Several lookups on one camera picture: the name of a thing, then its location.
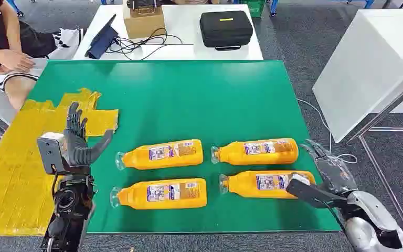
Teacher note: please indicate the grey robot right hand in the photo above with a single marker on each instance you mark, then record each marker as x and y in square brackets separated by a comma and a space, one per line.
[335, 174]

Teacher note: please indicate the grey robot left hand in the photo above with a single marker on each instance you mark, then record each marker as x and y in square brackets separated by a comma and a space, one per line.
[74, 153]

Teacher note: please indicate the person's right hand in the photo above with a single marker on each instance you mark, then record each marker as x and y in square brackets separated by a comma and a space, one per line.
[15, 61]

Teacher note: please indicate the orange drink bottle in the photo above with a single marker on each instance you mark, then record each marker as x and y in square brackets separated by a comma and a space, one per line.
[163, 194]
[257, 184]
[257, 152]
[166, 154]

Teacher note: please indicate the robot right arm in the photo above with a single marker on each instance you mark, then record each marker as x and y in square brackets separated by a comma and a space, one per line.
[365, 226]

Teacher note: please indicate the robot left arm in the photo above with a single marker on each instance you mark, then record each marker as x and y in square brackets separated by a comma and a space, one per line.
[69, 208]

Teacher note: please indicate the dark tablet with cover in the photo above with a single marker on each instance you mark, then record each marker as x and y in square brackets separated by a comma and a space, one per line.
[100, 43]

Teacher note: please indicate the large white table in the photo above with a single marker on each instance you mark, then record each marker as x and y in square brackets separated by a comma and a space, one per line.
[368, 69]

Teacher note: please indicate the green table mat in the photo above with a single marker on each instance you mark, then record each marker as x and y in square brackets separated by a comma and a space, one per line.
[194, 104]

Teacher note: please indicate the brown cardboard box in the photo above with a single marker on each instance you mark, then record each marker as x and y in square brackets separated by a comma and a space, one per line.
[144, 24]

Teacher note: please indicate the black carry case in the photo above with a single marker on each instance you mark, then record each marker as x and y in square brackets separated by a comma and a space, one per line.
[226, 29]

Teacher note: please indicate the green plastic crate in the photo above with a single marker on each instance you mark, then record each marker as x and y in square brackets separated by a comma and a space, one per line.
[253, 7]

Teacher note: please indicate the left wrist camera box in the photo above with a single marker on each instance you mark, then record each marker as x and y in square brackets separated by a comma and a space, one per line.
[50, 151]

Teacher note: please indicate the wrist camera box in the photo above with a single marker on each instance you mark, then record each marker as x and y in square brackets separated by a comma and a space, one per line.
[309, 194]
[50, 151]

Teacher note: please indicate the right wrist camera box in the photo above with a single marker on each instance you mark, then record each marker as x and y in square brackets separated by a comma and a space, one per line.
[309, 194]

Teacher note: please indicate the metal table frame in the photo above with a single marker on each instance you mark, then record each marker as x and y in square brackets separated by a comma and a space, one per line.
[385, 111]

